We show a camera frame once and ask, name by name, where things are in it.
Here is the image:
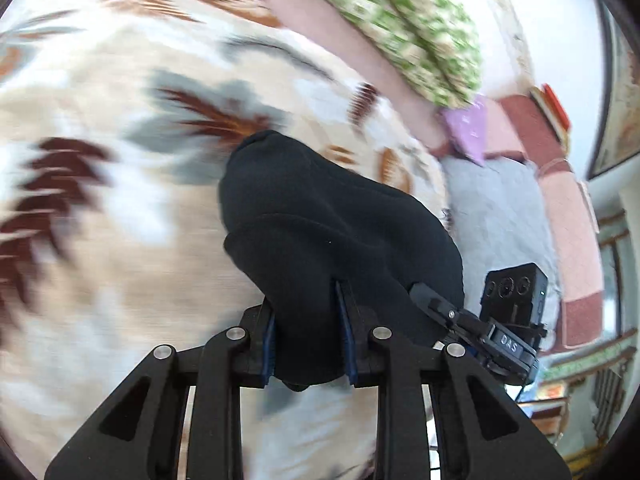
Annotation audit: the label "leaf print fleece blanket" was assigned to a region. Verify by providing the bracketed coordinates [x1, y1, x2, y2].
[0, 0, 453, 480]

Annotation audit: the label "black pants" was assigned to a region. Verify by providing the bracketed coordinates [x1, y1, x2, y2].
[219, 130, 465, 393]

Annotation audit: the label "green patterned folded blanket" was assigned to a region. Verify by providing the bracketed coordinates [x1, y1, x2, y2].
[267, 0, 484, 110]

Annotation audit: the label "pink checkered blanket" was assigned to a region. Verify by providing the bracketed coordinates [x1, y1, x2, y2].
[492, 94, 607, 357]

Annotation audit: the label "grey quilted duvet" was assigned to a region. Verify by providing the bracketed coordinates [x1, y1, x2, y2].
[442, 156, 563, 357]

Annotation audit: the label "pink bed sheet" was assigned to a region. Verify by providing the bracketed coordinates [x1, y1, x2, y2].
[249, 0, 453, 158]

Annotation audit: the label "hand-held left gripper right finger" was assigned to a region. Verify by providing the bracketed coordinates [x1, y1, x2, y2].
[333, 280, 573, 480]

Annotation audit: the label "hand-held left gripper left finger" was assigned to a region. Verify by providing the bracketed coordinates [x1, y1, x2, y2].
[44, 304, 279, 480]

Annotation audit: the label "purple cloth piece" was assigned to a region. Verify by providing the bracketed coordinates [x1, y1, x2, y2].
[440, 94, 494, 167]

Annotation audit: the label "stack of books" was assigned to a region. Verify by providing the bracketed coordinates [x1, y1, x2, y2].
[529, 83, 574, 155]

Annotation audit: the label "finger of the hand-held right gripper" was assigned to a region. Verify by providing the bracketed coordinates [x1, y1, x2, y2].
[409, 282, 496, 348]

